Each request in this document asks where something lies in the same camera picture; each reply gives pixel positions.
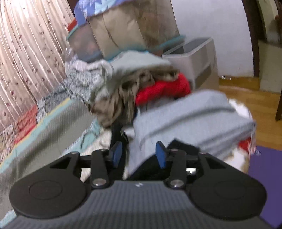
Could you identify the black pants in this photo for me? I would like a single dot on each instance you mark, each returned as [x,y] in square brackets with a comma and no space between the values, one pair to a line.
[145,169]

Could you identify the purple mat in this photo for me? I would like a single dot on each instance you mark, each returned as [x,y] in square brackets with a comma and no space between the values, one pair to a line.
[266,176]

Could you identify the clear storage box teal lid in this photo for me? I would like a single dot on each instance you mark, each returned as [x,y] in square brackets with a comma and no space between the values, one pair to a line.
[83,46]

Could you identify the white plastic bin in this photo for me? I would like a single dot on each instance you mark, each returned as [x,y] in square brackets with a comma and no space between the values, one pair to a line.
[198,57]

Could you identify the patchwork quilt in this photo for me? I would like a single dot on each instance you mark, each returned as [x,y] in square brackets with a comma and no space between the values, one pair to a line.
[55,132]

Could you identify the grey folded garment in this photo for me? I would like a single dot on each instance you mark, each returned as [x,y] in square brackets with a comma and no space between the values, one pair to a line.
[187,114]

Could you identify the olive brown garment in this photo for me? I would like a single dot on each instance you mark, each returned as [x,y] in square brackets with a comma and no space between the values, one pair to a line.
[123,94]

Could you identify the white floral cloth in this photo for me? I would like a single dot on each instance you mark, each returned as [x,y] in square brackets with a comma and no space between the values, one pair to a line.
[77,81]

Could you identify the blue patterned cloth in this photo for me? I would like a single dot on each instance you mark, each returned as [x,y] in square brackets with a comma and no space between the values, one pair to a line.
[92,8]

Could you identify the dark wooden door frame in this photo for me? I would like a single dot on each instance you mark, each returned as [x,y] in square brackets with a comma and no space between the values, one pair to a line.
[250,33]

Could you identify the white and red cloth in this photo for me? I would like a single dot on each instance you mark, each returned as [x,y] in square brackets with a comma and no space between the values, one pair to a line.
[239,154]

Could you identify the grey-green garment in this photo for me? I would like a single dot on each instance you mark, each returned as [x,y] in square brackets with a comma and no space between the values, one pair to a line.
[127,63]

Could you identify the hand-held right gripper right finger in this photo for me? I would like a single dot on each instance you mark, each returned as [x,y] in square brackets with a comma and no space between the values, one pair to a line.
[161,156]

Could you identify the red item on storage box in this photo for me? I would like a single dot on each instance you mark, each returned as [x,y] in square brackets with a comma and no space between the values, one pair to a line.
[71,26]

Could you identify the beige leaf print curtain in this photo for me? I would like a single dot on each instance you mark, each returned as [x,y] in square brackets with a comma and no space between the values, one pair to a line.
[26,55]

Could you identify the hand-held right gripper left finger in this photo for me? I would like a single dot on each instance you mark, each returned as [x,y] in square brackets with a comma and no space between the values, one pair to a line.
[116,155]

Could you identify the red garment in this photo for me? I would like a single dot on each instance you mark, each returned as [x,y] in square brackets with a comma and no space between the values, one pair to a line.
[167,88]

